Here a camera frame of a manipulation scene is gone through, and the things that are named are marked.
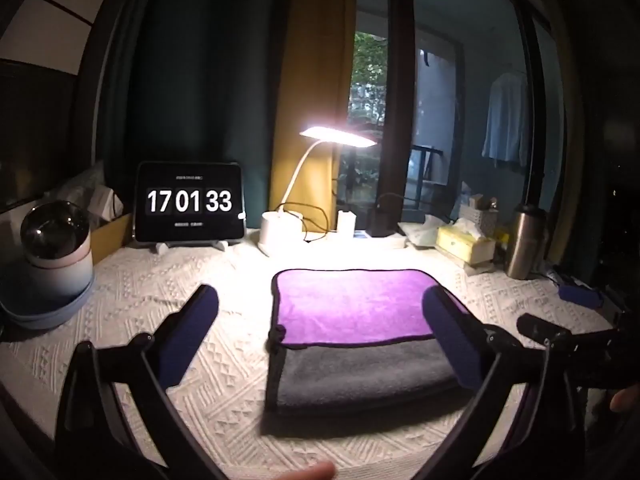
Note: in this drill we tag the yellow curtain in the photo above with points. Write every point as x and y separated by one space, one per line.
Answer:
312 90

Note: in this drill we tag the hanging light blue shirt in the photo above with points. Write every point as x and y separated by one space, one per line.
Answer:
507 120

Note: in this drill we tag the person's right hand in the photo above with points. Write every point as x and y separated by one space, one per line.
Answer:
627 399

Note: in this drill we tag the person's left hand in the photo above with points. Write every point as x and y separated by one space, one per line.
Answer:
305 472

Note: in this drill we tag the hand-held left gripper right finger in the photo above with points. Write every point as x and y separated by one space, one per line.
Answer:
450 340

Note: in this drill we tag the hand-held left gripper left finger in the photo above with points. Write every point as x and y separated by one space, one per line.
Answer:
192 320

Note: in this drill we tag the clear plastic bag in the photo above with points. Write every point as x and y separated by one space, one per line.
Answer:
82 192

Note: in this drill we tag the white woven basket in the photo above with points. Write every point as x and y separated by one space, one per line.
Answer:
479 215

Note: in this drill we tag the white tablet stand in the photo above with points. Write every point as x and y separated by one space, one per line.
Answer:
192 245

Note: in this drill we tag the blue object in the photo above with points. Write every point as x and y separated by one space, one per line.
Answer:
577 292

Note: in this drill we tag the crumpled white tissue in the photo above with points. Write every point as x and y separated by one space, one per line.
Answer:
425 227

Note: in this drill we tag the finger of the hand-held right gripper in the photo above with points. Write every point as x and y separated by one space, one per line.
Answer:
532 327

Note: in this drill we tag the dark green curtain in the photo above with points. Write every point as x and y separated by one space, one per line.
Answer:
200 70

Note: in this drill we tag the purple and grey towel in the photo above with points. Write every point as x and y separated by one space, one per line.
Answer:
350 310

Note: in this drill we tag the cardboard box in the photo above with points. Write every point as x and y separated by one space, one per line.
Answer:
107 232

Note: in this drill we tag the black chair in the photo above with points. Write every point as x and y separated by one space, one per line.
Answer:
425 170

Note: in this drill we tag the black tablet showing clock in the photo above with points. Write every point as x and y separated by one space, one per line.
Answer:
190 201

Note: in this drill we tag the glass dome humidifier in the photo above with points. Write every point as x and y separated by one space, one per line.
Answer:
50 265

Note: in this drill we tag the white desk lamp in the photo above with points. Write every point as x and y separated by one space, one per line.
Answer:
280 230

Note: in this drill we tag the yellow tissue box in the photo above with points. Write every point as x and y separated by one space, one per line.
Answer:
465 245

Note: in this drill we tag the stainless steel bottle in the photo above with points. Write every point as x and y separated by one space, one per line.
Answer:
525 240

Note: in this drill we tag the white knitted tablecloth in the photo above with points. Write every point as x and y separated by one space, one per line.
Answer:
225 360

